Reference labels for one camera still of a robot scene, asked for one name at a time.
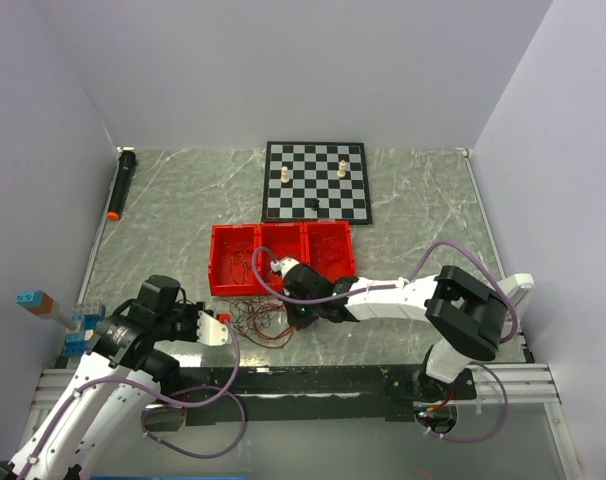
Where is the purple robot cable left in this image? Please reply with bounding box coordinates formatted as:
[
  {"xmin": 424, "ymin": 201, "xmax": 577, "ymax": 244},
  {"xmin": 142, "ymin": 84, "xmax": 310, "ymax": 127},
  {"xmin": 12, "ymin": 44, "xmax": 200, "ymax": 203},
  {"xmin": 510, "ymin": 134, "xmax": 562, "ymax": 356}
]
[{"xmin": 17, "ymin": 322, "xmax": 243, "ymax": 480}]

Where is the grey and blue toy block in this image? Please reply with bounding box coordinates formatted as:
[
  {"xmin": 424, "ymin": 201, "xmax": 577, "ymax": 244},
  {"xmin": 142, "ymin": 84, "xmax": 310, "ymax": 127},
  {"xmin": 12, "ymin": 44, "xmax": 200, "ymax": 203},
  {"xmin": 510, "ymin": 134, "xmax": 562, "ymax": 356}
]
[{"xmin": 72, "ymin": 302, "xmax": 106, "ymax": 330}]

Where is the white chess piece left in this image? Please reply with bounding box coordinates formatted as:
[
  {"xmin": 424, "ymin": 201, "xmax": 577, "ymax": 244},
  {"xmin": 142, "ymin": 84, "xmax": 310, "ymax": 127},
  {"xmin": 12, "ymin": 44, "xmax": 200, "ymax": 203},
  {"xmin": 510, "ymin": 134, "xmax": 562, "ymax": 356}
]
[{"xmin": 280, "ymin": 167, "xmax": 290, "ymax": 184}]

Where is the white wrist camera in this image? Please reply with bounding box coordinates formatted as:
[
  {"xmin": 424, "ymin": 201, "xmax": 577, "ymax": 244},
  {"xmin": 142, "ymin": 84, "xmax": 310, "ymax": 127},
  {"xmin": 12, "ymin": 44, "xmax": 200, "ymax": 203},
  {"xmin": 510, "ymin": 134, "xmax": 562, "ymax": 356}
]
[
  {"xmin": 197, "ymin": 311, "xmax": 232, "ymax": 347},
  {"xmin": 270, "ymin": 257, "xmax": 300, "ymax": 278}
]

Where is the purple robot cable right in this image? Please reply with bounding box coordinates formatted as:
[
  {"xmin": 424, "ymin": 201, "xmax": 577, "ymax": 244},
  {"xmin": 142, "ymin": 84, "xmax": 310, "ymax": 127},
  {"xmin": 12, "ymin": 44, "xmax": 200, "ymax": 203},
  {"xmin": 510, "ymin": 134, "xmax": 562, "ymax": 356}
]
[{"xmin": 251, "ymin": 239, "xmax": 519, "ymax": 346}]

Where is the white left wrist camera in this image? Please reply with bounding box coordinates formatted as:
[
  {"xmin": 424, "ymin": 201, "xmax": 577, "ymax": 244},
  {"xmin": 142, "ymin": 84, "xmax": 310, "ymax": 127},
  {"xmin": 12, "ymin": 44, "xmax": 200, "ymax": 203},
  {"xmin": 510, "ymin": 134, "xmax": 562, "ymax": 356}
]
[{"xmin": 197, "ymin": 311, "xmax": 232, "ymax": 347}]

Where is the brown cable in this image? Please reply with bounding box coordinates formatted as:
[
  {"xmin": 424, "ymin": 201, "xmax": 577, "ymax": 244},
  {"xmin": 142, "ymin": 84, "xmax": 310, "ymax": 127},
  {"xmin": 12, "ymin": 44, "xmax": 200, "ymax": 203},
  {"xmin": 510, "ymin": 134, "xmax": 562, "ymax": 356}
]
[{"xmin": 230, "ymin": 294, "xmax": 297, "ymax": 350}]

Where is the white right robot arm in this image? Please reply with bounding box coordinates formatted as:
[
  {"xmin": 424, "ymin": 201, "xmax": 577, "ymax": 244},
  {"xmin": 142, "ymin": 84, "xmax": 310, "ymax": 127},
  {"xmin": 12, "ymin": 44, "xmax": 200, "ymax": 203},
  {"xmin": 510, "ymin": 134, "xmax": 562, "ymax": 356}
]
[{"xmin": 271, "ymin": 257, "xmax": 507, "ymax": 399}]

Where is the white chess piece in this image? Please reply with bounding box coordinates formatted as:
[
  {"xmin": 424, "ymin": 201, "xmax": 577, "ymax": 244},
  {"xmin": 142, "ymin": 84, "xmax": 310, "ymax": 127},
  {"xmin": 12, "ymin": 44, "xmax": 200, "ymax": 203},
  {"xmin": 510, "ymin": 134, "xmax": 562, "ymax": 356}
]
[
  {"xmin": 280, "ymin": 167, "xmax": 290, "ymax": 184},
  {"xmin": 337, "ymin": 160, "xmax": 347, "ymax": 178}
]

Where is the black and grey chessboard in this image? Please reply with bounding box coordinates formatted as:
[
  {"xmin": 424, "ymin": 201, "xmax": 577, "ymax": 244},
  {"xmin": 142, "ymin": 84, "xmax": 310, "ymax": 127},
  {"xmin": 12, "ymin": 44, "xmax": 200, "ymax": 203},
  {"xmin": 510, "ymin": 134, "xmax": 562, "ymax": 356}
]
[{"xmin": 261, "ymin": 141, "xmax": 373, "ymax": 225}]

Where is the black marker with orange cap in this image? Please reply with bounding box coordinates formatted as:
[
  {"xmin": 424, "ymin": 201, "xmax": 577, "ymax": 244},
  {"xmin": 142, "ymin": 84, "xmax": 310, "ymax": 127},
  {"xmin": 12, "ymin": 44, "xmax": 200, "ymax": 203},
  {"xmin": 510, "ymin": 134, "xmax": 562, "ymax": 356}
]
[{"xmin": 106, "ymin": 150, "xmax": 138, "ymax": 222}]

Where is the blue and brown toy block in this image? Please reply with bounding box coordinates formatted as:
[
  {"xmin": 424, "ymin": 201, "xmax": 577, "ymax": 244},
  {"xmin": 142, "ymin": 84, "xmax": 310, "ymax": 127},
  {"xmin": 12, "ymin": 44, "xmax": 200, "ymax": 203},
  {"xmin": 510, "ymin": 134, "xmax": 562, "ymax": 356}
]
[{"xmin": 16, "ymin": 290, "xmax": 54, "ymax": 316}]

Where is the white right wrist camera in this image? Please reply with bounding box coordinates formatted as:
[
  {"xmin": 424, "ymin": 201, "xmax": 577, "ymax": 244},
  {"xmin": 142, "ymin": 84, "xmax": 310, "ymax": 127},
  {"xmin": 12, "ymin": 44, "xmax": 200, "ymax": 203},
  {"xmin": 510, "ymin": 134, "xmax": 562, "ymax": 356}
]
[{"xmin": 270, "ymin": 257, "xmax": 300, "ymax": 278}]

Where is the red cable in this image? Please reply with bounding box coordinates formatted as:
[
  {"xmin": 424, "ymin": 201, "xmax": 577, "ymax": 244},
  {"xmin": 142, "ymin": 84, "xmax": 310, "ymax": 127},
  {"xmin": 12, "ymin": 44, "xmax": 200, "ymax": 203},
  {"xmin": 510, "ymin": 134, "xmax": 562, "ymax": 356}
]
[{"xmin": 312, "ymin": 233, "xmax": 352, "ymax": 271}]

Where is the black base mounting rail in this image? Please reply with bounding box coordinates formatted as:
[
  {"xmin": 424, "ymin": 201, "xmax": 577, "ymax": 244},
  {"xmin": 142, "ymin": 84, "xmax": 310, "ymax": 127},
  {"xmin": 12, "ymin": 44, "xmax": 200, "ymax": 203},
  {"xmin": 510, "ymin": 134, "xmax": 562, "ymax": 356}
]
[{"xmin": 120, "ymin": 364, "xmax": 479, "ymax": 427}]

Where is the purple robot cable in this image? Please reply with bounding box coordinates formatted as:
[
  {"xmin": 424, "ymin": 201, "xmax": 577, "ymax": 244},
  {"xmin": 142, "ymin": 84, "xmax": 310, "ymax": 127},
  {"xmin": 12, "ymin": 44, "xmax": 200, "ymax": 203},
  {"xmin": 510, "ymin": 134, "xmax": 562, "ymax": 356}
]
[
  {"xmin": 17, "ymin": 322, "xmax": 243, "ymax": 480},
  {"xmin": 251, "ymin": 239, "xmax": 519, "ymax": 346}
]

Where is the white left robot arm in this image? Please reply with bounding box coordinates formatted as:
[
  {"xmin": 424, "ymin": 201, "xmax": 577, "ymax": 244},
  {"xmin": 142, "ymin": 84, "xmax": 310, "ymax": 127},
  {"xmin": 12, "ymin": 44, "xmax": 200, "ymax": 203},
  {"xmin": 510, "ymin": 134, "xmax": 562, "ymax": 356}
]
[{"xmin": 0, "ymin": 275, "xmax": 205, "ymax": 479}]

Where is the white chess piece right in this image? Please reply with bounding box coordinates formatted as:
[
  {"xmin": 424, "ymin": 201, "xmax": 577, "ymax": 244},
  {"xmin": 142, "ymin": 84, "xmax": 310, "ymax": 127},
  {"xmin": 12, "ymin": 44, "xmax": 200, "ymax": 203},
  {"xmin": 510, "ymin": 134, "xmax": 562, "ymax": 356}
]
[{"xmin": 337, "ymin": 160, "xmax": 347, "ymax": 178}]

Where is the red three-compartment plastic tray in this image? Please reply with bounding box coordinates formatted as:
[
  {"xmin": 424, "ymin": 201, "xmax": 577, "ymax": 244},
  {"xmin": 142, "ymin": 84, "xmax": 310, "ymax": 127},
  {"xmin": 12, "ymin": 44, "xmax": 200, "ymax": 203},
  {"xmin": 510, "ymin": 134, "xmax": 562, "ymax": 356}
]
[{"xmin": 208, "ymin": 221, "xmax": 356, "ymax": 297}]

